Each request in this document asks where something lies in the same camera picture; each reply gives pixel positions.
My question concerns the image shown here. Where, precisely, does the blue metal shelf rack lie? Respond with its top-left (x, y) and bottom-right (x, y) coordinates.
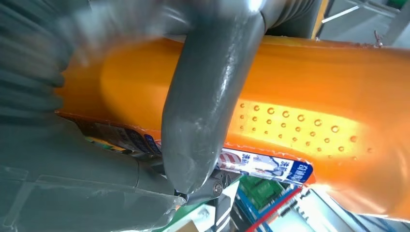
top-left (234, 182), bottom-right (410, 232)

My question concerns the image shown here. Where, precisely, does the green plastic crate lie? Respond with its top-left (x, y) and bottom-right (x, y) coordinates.
top-left (240, 175), bottom-right (289, 209)

